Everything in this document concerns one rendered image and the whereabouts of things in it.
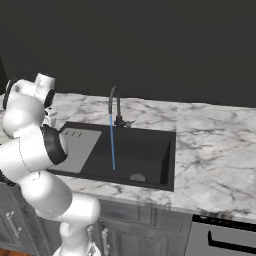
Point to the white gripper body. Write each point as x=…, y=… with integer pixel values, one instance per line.
x=50, y=116

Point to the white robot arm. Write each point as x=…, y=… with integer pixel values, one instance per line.
x=30, y=160

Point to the black sink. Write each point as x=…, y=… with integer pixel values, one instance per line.
x=140, y=153

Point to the black curved tap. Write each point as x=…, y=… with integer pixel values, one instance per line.
x=117, y=110

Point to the blue water stream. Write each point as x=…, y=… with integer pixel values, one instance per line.
x=112, y=146

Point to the grey false drawer front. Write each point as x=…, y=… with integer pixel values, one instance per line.
x=126, y=210

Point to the grey cupboard door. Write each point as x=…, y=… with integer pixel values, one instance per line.
x=10, y=240
x=143, y=241

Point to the grey dishwasher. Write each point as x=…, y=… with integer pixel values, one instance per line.
x=200, y=240

